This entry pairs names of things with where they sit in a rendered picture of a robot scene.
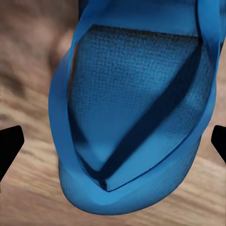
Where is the sandal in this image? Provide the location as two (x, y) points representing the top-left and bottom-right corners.
(48, 0), (226, 216)

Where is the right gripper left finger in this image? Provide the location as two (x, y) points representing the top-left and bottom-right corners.
(0, 125), (24, 181)

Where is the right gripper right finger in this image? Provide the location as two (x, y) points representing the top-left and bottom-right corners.
(211, 125), (226, 163)

